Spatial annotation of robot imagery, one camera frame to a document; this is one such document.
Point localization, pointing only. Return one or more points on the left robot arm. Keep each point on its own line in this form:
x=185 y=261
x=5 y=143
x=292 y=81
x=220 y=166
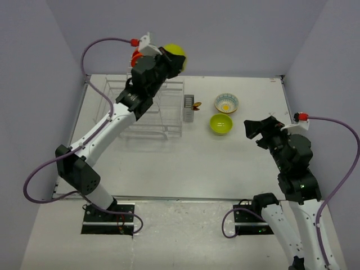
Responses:
x=75 y=163

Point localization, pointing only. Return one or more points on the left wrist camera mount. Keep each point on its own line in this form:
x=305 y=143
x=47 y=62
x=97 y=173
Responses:
x=145 y=45

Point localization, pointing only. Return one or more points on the white floral ceramic bowl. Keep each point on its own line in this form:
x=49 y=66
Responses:
x=227 y=110

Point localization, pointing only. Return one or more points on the orange bowl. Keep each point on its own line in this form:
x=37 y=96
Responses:
x=136 y=53
x=135 y=59

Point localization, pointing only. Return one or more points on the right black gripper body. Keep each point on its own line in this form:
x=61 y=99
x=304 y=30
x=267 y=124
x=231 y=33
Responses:
x=275 y=139

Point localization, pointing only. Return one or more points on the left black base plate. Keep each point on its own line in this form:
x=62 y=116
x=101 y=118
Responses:
x=96 y=222

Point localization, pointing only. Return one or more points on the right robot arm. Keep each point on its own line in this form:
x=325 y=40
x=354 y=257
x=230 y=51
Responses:
x=306 y=247

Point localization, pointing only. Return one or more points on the lime green bowl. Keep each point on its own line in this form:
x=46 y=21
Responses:
x=177 y=50
x=221 y=124

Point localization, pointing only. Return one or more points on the front orange bowl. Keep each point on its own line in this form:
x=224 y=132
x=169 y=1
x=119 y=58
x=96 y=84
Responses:
x=135 y=59

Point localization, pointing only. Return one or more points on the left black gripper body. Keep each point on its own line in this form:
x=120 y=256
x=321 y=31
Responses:
x=162 y=70

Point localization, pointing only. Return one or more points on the small brown object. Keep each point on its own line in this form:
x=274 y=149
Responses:
x=195 y=106

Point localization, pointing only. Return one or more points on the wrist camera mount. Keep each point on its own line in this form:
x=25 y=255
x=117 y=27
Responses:
x=145 y=45
x=301 y=123

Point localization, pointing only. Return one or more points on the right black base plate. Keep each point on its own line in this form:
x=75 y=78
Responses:
x=247 y=224

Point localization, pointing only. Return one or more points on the rear orange bowl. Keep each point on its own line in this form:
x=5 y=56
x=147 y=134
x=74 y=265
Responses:
x=136 y=53

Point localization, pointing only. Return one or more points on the white wire dish rack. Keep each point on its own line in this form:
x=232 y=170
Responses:
x=163 y=120

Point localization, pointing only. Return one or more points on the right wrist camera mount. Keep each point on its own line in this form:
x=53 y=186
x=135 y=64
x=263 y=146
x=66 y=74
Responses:
x=301 y=123

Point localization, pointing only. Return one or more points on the yellow sun pattern bowl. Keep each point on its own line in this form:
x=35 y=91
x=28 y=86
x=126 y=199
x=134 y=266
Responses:
x=226 y=100

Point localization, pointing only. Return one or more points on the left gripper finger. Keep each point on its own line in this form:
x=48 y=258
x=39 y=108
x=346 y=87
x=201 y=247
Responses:
x=167 y=56
x=177 y=64

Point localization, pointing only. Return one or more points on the grey cutlery holder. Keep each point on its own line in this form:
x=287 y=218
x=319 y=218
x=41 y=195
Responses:
x=188 y=113

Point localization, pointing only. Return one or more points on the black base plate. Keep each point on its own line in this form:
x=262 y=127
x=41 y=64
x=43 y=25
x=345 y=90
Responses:
x=96 y=222
x=247 y=224

